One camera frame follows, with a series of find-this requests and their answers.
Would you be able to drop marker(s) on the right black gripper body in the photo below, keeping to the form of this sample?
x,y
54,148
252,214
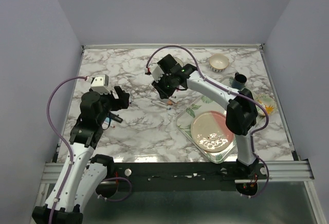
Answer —
x,y
167,81

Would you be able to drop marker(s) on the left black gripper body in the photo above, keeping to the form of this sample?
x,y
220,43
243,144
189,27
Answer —
x,y
108,101

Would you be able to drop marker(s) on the green white marker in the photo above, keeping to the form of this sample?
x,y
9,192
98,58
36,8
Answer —
x,y
174,99

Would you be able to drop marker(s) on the blue capped white marker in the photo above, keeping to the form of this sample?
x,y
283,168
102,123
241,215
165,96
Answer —
x,y
161,105

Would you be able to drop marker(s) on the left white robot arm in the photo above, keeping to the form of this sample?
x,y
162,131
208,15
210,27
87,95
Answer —
x,y
82,171

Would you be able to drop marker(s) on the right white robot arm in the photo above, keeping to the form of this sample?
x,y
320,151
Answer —
x,y
241,115

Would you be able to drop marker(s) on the dark rimmed ceramic bowl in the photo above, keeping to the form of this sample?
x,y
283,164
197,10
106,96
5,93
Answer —
x,y
180,62

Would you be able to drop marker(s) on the striped cream bowl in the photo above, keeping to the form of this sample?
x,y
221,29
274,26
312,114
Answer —
x,y
218,62

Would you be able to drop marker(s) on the floral rectangular tray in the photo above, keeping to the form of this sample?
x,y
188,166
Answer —
x,y
240,143

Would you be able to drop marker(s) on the pink and cream plate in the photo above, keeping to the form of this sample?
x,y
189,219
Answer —
x,y
210,133

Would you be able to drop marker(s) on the small black cup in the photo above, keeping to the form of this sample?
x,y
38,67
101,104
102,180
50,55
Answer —
x,y
239,81

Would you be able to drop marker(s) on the black mounting base bar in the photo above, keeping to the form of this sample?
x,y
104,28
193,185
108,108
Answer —
x,y
186,176

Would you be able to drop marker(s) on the yellow floral bowl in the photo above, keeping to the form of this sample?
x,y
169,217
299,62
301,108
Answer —
x,y
267,102

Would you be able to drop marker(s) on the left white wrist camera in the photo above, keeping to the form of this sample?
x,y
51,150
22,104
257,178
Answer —
x,y
99,84

